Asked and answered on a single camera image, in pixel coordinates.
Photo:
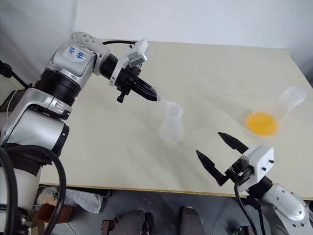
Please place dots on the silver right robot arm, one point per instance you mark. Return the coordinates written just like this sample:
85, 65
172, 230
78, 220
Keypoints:
286, 208

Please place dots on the brown cardboard box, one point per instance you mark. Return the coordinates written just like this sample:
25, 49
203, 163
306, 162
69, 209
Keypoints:
49, 213

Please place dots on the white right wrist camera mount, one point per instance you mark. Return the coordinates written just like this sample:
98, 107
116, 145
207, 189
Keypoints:
261, 156

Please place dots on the conical flask with orange liquid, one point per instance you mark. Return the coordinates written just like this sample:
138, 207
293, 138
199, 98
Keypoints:
262, 122

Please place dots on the dark rounded shape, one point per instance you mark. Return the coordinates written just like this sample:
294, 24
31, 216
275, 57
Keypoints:
132, 221
192, 220

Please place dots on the black tripod stand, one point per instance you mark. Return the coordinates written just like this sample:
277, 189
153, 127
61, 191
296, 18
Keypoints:
9, 72

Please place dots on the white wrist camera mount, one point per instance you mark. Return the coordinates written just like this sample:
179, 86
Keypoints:
261, 156
139, 52

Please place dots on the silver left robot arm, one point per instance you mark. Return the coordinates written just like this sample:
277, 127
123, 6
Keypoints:
71, 61

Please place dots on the empty translucent conical flask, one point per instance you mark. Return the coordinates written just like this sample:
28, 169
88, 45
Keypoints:
171, 129

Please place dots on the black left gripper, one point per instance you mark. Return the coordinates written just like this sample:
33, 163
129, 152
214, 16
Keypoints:
127, 78

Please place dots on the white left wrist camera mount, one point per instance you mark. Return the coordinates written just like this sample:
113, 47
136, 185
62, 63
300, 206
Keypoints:
139, 52

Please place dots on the translucent plastic funnel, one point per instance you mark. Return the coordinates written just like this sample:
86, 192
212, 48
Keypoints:
165, 100

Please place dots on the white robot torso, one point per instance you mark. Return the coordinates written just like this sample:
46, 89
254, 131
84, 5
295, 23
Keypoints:
24, 186

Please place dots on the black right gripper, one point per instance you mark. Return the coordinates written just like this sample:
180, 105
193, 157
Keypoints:
240, 171

